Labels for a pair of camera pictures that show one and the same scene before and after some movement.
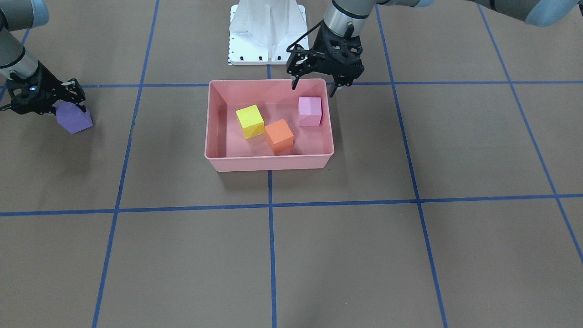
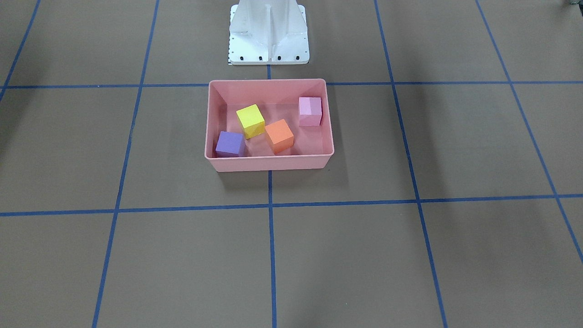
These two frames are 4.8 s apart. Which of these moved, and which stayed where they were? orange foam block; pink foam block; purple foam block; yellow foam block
Moved: purple foam block
Stayed: pink foam block; orange foam block; yellow foam block
